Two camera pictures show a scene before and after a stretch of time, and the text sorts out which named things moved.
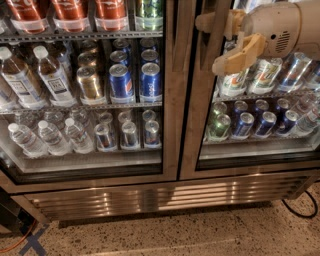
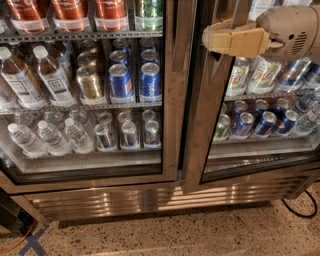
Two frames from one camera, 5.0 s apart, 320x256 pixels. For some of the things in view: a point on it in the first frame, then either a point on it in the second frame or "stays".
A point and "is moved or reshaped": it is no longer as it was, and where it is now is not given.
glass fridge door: (262, 117) is moved or reshaped
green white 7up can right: (265, 76) stays
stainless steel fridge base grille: (198, 196) stays
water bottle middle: (53, 138) stays
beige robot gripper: (270, 30) -> (286, 29)
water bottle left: (27, 141) stays
